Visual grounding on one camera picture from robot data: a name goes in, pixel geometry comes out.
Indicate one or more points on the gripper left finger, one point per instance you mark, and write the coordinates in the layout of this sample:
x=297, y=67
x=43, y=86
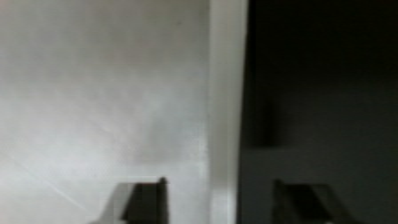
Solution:
x=137, y=205

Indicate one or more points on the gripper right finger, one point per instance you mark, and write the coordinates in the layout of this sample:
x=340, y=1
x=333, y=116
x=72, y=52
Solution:
x=308, y=205

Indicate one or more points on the white desk top tray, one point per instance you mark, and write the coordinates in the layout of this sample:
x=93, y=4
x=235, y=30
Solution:
x=121, y=75

